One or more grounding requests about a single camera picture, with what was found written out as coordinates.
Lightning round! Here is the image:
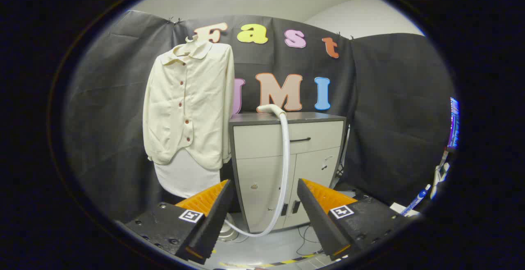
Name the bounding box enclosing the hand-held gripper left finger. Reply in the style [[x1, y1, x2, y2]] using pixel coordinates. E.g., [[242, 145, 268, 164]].
[[123, 179, 235, 265]]

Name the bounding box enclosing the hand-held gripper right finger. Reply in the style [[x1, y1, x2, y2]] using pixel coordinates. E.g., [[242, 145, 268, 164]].
[[296, 178, 411, 261]]

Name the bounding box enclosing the white garment steamer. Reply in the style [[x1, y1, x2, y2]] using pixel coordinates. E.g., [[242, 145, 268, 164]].
[[224, 104, 291, 238]]

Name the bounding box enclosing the cream button-up shirt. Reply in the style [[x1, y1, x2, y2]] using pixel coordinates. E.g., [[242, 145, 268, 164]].
[[142, 40, 235, 171]]

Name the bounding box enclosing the grey steamer base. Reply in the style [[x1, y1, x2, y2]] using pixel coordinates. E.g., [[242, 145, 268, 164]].
[[217, 217, 249, 243]]

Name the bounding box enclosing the white ironing pad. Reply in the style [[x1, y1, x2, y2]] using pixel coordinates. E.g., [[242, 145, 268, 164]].
[[154, 149, 222, 199]]

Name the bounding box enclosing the yellow and black floor tape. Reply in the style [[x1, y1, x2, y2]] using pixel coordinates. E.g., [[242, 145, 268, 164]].
[[219, 254, 324, 268]]

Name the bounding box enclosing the grey and white cabinet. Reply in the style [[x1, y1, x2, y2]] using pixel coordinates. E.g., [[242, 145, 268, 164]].
[[228, 112, 347, 233]]

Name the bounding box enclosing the blue pen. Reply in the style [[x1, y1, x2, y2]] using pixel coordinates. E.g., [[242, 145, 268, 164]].
[[400, 185, 431, 216]]

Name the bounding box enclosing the white stand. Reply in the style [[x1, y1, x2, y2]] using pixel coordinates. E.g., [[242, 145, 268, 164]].
[[431, 151, 450, 199]]

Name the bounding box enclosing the computer monitor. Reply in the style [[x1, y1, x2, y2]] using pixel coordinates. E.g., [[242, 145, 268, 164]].
[[448, 97, 460, 149]]

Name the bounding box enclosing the white plastic hanger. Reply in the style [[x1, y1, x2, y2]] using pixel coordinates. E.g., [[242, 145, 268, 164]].
[[176, 35, 201, 56]]

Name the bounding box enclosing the black floor cable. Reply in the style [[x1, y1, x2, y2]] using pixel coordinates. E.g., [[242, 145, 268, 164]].
[[296, 226, 324, 256]]

